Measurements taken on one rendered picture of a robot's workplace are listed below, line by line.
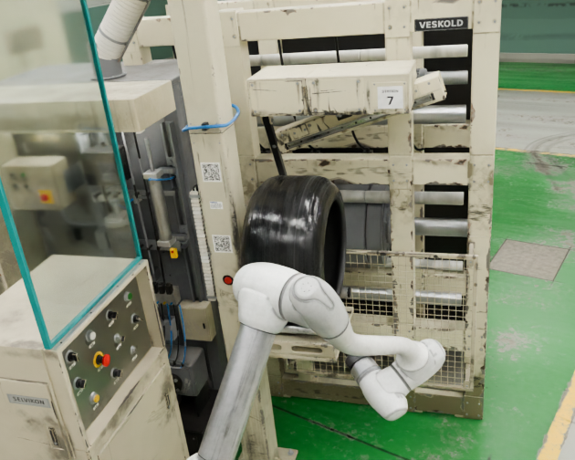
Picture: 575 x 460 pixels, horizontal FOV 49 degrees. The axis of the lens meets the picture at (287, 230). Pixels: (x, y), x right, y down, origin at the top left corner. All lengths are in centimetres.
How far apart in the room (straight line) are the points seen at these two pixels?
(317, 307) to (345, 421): 184
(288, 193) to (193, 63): 55
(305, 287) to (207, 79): 92
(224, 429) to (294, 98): 124
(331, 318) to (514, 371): 222
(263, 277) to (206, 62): 84
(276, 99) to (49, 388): 127
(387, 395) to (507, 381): 167
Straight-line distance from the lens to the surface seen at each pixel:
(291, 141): 259
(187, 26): 220
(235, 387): 171
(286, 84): 239
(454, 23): 258
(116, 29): 265
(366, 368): 210
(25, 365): 202
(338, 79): 234
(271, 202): 222
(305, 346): 242
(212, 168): 230
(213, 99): 222
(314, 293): 156
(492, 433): 334
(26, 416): 216
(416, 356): 202
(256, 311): 167
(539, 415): 347
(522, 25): 1136
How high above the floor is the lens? 226
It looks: 25 degrees down
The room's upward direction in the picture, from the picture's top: 6 degrees counter-clockwise
